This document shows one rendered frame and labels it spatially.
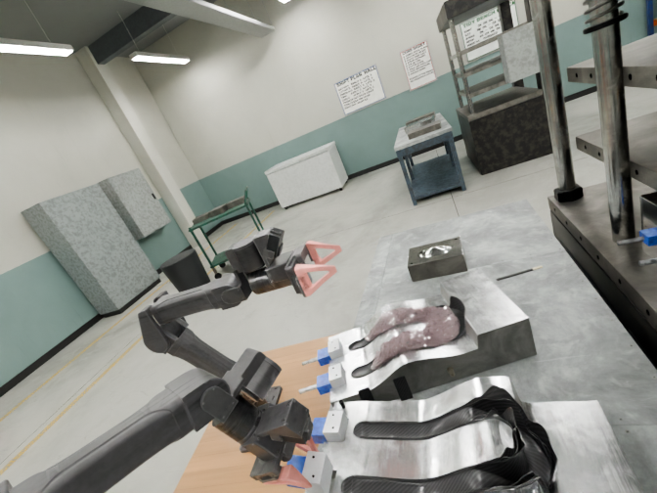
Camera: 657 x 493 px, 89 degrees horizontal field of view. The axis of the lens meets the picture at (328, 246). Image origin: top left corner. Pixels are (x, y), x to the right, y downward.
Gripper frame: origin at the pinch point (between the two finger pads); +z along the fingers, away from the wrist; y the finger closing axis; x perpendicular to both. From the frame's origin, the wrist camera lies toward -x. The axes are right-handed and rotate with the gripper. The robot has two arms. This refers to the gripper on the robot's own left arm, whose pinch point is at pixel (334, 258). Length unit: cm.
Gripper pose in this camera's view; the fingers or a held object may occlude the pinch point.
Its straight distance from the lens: 70.1
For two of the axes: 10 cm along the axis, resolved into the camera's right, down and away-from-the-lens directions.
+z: 9.2, -2.9, -2.7
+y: 1.3, -4.2, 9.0
